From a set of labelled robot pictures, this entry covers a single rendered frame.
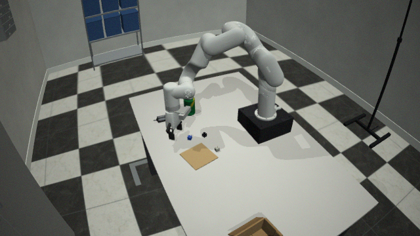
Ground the open brown cardboard box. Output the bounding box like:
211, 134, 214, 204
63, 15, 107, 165
228, 217, 283, 236

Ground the tan square mat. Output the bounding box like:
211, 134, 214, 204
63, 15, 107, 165
180, 143, 218, 170

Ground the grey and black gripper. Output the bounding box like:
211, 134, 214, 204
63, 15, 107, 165
165, 110, 182, 140

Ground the green soda can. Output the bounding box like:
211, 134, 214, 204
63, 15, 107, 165
184, 97, 196, 116

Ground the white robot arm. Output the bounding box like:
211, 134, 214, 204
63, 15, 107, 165
163, 21, 284, 121

